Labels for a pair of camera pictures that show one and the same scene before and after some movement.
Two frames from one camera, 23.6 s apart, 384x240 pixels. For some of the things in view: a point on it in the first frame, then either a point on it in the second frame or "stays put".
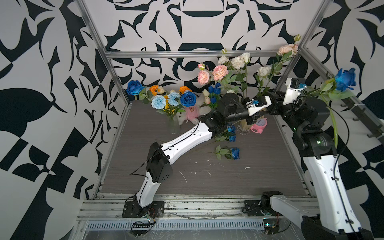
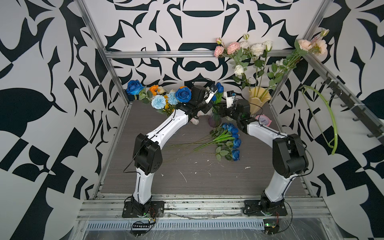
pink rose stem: [286, 52] -> [317, 45]
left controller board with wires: [139, 228] stays put
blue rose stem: [234, 153] stays put
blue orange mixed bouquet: [167, 101] stays put
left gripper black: [249, 120] -> [206, 107]
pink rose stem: [219, 73] -> [232, 50]
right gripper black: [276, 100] -> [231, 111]
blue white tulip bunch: [211, 95] stays put
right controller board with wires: [272, 225] stays put
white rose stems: [236, 67] -> [257, 50]
